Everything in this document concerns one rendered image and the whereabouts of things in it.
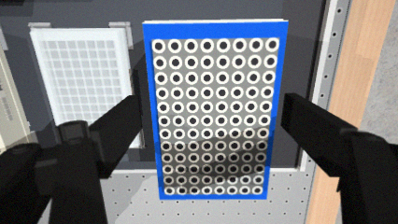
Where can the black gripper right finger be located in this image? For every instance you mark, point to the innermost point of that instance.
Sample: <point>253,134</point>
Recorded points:
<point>366,164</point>

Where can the grey base plate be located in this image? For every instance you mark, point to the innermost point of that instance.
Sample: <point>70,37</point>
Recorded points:
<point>133,198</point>

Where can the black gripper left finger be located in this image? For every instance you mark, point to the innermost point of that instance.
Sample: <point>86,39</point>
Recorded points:
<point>70,171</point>

